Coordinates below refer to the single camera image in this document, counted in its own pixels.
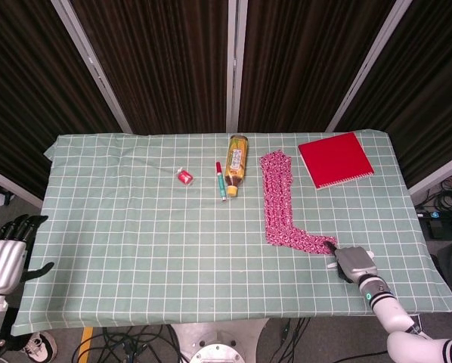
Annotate red spiral notebook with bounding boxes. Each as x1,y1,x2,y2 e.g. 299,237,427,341
298,132,375,191

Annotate green red marker pen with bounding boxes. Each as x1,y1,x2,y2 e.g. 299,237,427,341
215,161,228,203

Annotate amber tea bottle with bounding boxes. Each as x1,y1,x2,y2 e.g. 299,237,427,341
224,134,249,198

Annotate black cable with plug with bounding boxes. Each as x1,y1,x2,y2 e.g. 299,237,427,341
280,317,312,343

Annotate grey low frame beam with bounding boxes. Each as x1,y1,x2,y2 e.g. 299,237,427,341
0,163,45,209
408,149,452,197

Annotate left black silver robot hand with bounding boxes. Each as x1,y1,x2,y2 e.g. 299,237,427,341
0,213,56,295

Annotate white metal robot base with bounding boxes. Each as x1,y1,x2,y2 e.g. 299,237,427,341
171,317,272,363

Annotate dark brown curtain panel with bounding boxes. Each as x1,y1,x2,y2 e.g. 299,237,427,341
335,0,452,187
237,0,398,133
0,0,127,190
69,0,231,135

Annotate white plastic spoon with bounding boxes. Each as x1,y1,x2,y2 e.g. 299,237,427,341
326,249,376,270

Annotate yellow floor tape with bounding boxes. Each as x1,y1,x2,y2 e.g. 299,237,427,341
77,327,94,363

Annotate white black sneaker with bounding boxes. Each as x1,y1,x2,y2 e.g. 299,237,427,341
20,330,58,361

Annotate black green cable tangle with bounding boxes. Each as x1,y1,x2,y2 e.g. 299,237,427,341
414,169,452,213

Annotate grey plain slanted frame post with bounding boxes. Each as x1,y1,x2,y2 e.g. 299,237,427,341
326,0,414,133

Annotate black pedal box coloured buttons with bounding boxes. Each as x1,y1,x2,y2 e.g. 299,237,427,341
416,209,452,240

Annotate grey upright frame post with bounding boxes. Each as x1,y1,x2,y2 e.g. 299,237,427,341
225,0,249,133

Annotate small red packet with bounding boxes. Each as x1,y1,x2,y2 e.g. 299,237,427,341
175,167,195,187

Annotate black floor cable bundle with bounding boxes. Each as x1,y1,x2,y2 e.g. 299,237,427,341
71,319,185,363

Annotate grey frame post with label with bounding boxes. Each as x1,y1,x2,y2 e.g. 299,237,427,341
51,0,133,134

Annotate green checked tablecloth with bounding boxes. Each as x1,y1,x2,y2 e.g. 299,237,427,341
10,130,452,337

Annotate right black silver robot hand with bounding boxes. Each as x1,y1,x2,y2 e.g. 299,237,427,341
325,240,379,284

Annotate red patterned cloth strip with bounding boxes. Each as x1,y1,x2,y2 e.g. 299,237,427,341
259,149,339,256

